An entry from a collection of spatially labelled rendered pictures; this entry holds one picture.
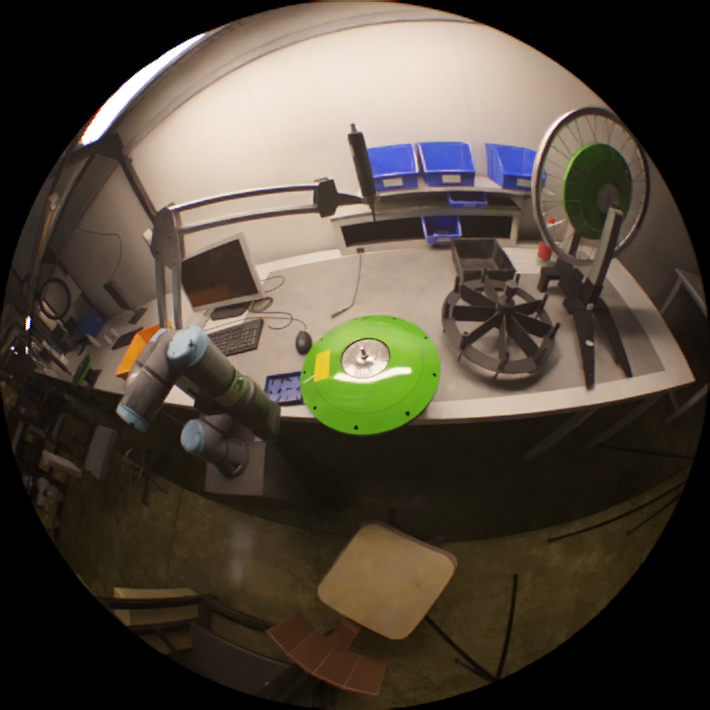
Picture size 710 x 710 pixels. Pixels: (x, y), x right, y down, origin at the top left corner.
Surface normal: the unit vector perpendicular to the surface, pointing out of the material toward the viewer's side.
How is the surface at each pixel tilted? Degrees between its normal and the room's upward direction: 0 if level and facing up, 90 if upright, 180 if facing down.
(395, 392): 17
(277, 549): 0
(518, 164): 90
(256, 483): 0
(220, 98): 90
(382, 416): 24
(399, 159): 90
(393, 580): 0
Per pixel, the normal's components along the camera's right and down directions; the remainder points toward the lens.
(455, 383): -0.22, -0.60
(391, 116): -0.11, 0.80
